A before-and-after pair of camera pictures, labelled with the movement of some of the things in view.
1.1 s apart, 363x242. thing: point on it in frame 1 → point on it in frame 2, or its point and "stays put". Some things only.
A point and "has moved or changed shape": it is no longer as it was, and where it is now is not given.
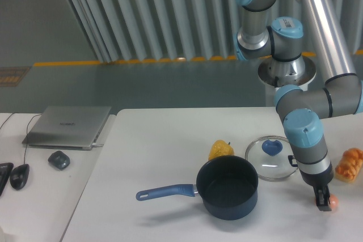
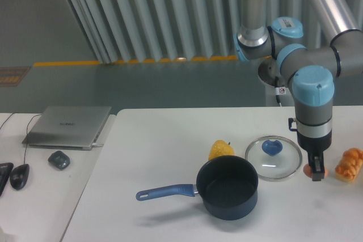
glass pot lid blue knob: (273, 158) stays put
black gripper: (320, 181) → (315, 147)
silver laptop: (67, 127) stays put
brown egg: (334, 202) has moved or changed shape
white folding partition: (132, 16) stays put
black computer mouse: (19, 176) stays put
